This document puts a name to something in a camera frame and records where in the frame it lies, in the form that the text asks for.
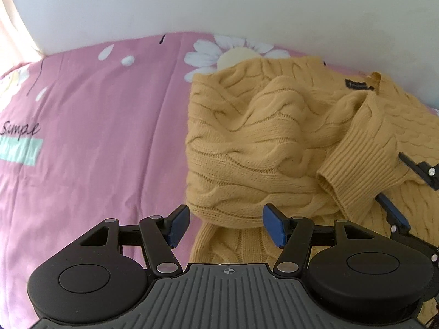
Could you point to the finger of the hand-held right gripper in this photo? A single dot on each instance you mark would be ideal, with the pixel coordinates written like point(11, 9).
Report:
point(394, 212)
point(420, 171)

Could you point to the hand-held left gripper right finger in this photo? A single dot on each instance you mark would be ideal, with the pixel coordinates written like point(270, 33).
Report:
point(274, 224)

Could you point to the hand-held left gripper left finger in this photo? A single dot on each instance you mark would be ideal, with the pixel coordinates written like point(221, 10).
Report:
point(179, 222)

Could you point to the pink floral bed sheet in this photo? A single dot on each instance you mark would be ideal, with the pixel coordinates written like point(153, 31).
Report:
point(103, 144)

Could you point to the pink floral curtain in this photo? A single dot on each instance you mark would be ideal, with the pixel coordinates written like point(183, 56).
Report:
point(17, 37)

